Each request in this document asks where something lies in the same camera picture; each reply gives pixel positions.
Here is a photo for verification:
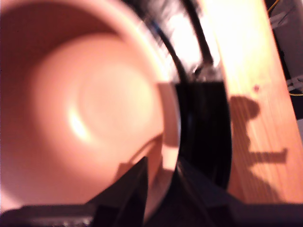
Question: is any black metal pot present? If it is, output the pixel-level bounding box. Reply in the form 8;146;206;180
0;0;182;227

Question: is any black Philips rice cooker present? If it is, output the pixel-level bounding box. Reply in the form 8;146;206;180
122;0;232;197

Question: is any thin yellow cable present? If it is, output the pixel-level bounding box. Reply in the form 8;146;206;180
267;0;282;12

